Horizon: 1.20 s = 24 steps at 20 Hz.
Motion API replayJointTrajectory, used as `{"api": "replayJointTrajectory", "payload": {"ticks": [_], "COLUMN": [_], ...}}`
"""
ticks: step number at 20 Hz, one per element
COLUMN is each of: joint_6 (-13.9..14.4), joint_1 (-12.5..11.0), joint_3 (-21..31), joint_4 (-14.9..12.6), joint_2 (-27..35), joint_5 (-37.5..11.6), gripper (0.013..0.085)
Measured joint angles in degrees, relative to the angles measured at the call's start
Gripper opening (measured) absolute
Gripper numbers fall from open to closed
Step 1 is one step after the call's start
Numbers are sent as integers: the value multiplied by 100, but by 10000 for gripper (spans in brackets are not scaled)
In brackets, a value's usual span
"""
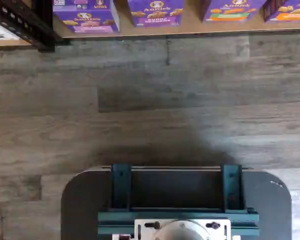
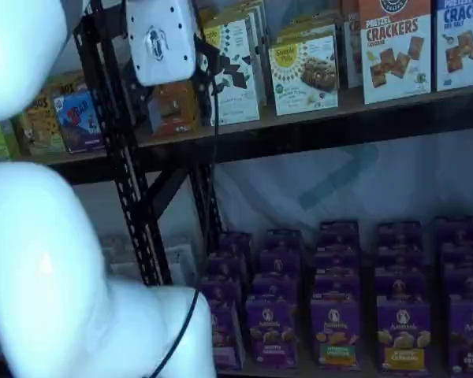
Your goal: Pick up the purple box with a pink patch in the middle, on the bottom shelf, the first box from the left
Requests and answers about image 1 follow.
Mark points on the purple Annie's box pink patch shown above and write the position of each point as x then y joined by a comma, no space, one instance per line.
90,15

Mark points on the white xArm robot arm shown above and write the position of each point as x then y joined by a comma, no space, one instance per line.
180,231

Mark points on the wooden shelf board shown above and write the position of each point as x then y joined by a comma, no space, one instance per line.
190,31
10,42

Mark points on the purple Annie's box violet patch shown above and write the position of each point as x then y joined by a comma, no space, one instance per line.
156,12

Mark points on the purple Annie's box green patch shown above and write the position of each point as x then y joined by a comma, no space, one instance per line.
232,11

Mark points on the black metal shelf rack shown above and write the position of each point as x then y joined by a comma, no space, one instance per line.
46,25
7,13

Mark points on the purple Annie's box yellow patch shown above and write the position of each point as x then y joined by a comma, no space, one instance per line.
290,12

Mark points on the white mounting plate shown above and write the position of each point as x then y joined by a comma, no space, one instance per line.
140,230

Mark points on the white pantry carton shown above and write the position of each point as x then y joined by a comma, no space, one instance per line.
0,30

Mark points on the teal metal mount frame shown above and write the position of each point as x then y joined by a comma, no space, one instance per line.
120,185

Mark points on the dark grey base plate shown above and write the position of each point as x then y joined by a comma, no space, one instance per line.
80,205

